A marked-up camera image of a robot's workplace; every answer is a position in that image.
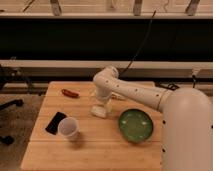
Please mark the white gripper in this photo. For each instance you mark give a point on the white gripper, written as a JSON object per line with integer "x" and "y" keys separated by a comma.
{"x": 104, "y": 102}

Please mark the white sponge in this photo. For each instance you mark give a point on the white sponge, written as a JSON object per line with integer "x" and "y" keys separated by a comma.
{"x": 99, "y": 111}

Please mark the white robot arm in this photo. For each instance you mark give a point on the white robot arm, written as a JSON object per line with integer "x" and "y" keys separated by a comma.
{"x": 187, "y": 131}

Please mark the white plastic bottle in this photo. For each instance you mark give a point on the white plastic bottle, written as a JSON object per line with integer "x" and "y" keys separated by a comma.
{"x": 118, "y": 97}

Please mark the red sausage toy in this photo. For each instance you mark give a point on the red sausage toy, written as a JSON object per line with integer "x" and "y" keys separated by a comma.
{"x": 69, "y": 93}

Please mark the green bowl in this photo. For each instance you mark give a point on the green bowl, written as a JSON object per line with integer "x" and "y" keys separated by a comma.
{"x": 135, "y": 125}

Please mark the wooden board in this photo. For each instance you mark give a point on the wooden board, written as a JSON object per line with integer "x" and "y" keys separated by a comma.
{"x": 99, "y": 147}

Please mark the black phone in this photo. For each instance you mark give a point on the black phone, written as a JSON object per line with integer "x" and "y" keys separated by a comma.
{"x": 52, "y": 127}

